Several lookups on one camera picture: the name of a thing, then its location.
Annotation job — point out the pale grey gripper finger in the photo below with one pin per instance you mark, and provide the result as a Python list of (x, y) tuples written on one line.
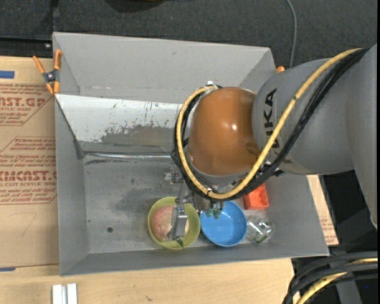
[(176, 225), (183, 223)]

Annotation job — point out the yellow-green bowl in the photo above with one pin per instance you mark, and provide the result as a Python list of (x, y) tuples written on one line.
[(193, 230)]

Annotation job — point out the pink and yellow peach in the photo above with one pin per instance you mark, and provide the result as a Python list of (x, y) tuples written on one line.
[(161, 223)]

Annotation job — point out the blue bowl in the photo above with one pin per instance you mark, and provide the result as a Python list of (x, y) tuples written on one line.
[(225, 230)]

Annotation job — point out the grey metal bin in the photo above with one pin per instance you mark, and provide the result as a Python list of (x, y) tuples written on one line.
[(114, 185)]

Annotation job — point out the clear glass thing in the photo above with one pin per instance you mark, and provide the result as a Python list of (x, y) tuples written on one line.
[(259, 228)]

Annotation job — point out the orange block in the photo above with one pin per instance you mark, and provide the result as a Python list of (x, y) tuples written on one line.
[(258, 199)]

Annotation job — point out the brown cardboard board, red print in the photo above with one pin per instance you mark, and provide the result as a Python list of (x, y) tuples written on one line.
[(22, 233)]

